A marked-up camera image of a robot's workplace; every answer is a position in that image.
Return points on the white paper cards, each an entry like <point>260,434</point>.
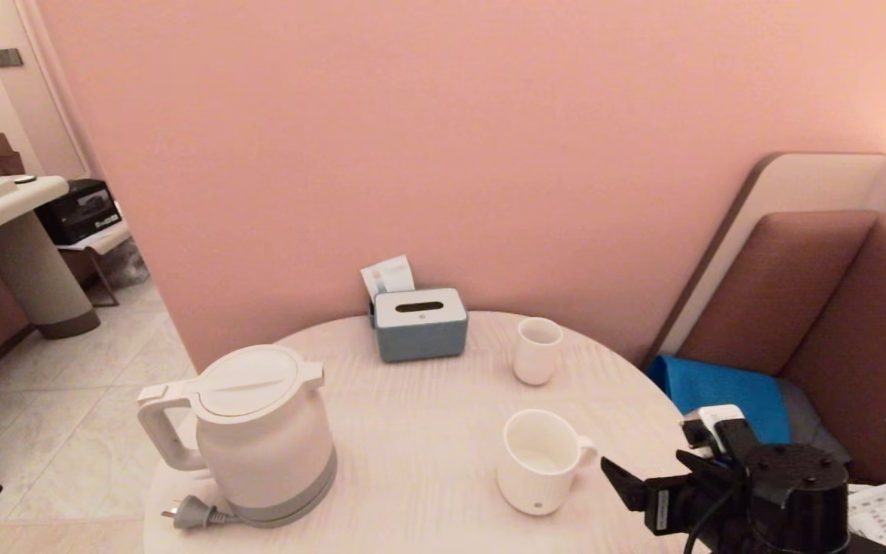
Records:
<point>389,275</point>

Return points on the black box appliance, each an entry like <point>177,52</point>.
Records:
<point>78,214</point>

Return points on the grey wall switch plate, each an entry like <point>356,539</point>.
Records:
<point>6,58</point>

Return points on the white washbasin counter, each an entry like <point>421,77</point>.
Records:
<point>35,269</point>

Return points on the small white cup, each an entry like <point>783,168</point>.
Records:
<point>535,358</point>

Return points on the grey power plug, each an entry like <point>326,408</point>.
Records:
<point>191,513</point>

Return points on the blue cloth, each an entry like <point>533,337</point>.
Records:
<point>720,385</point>

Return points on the brown upholstered sofa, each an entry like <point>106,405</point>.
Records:
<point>858,331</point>

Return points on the printed paper sheet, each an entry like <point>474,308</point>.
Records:
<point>877,512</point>

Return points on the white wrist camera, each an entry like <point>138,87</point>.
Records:
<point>720,423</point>

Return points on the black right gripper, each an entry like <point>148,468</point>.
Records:
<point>789,492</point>

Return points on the grey felt mat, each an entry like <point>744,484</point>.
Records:
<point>812,423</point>

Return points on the white electric kettle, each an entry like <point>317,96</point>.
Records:
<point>266,438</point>

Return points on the grey round kettle base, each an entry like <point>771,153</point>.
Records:
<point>289,521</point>

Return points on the white stool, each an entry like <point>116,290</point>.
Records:
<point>97,242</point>

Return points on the grey tissue box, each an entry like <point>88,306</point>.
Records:
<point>420,335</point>

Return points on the clear plastic bag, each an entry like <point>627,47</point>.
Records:
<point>129,265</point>

